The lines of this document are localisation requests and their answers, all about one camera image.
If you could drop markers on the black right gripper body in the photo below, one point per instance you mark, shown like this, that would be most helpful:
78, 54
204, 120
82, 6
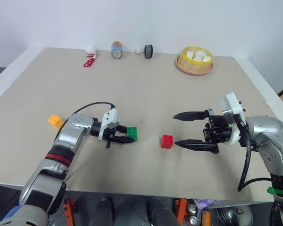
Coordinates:
218, 130

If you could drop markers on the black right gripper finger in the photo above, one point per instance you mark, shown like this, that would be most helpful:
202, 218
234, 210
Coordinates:
191, 115
198, 145

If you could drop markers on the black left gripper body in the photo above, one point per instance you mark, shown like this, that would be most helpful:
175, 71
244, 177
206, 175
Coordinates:
109, 135

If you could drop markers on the green toy brick cube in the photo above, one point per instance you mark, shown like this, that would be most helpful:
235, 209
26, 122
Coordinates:
132, 133

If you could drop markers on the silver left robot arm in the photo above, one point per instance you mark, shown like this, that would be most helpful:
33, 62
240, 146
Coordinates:
70, 133

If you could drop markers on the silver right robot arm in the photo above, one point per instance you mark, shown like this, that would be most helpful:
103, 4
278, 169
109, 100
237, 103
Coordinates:
271, 139

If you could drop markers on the red toy brick cube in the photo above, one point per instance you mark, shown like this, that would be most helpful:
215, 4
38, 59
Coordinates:
167, 141

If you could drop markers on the pink plate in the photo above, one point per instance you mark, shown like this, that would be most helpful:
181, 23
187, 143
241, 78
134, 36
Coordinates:
193, 73

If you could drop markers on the yellow round basket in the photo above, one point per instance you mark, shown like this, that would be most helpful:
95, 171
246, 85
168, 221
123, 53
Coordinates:
194, 66

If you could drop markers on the orange toy brick cube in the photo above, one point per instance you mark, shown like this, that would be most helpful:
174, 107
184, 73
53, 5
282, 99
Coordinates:
55, 121

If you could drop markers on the white foam piece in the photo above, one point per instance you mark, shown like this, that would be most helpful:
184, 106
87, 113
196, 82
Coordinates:
189, 55
207, 58
201, 53
198, 59

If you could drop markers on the purple plastic bag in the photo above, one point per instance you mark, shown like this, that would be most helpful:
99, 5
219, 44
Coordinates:
202, 203

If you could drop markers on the red scissors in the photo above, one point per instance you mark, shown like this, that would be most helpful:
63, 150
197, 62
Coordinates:
90, 61

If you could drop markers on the dark rounded shape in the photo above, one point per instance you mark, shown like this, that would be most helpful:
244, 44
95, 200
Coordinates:
103, 212
161, 213

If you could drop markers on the black tape roll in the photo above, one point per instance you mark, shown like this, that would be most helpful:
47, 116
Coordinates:
148, 51

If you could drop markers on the silver metal dome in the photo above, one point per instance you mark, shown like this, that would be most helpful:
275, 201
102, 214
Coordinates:
233, 215

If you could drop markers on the printed tin can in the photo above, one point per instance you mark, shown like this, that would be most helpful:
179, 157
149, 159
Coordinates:
117, 50

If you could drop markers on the small white egg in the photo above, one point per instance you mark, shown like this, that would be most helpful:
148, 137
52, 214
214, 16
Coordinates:
138, 51

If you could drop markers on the white fluffy ball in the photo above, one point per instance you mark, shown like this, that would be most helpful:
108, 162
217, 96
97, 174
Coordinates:
90, 49

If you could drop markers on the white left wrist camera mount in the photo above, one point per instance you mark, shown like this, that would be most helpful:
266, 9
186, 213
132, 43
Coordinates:
109, 117

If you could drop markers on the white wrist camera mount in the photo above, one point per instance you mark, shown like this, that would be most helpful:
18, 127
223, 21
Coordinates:
109, 117
233, 106

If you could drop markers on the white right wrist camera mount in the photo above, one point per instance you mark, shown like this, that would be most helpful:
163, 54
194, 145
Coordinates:
233, 106

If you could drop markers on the orange metal bracket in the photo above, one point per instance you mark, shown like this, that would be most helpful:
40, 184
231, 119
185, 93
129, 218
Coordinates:
68, 210
181, 209

